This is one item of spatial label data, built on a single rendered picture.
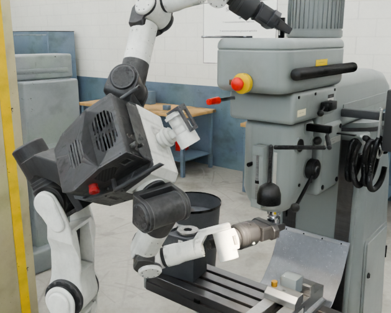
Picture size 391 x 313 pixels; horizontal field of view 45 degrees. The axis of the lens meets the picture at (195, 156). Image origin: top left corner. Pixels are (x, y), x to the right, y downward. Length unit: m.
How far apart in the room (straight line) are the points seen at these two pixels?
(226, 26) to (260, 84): 5.43
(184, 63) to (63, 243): 5.85
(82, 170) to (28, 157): 0.30
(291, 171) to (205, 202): 2.44
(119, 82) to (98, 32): 7.12
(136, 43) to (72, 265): 0.78
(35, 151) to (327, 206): 1.17
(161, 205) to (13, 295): 2.00
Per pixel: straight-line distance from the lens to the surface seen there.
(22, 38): 9.25
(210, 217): 3.61
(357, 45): 5.96
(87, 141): 1.38
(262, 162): 1.53
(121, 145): 1.28
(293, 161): 1.56
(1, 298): 3.16
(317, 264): 2.08
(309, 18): 1.73
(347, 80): 1.88
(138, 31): 1.62
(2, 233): 3.01
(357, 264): 2.11
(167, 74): 7.50
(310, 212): 2.08
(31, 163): 1.61
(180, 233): 1.94
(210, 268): 2.10
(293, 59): 1.40
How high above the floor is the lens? 1.89
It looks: 14 degrees down
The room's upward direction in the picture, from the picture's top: straight up
